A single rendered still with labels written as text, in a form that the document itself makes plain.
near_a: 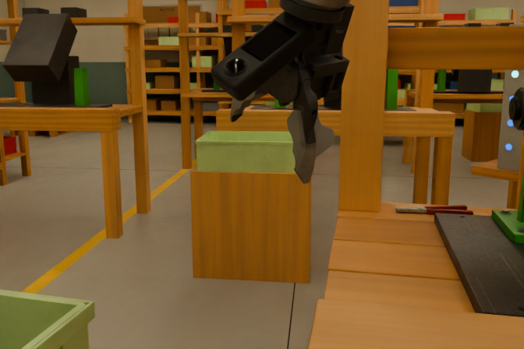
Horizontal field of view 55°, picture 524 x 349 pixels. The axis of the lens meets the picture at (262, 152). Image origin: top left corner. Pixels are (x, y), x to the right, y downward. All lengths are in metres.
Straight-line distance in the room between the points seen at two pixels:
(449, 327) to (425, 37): 0.70
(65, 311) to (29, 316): 0.04
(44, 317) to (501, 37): 1.00
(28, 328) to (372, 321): 0.38
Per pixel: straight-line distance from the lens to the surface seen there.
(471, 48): 1.18
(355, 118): 1.07
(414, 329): 0.62
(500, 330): 0.65
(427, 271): 0.83
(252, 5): 7.69
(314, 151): 0.58
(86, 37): 11.77
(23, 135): 5.90
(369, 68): 1.07
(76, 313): 0.53
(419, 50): 1.16
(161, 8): 11.17
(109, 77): 11.56
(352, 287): 0.75
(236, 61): 0.53
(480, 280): 0.78
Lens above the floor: 1.20
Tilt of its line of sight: 10 degrees down
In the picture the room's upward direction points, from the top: straight up
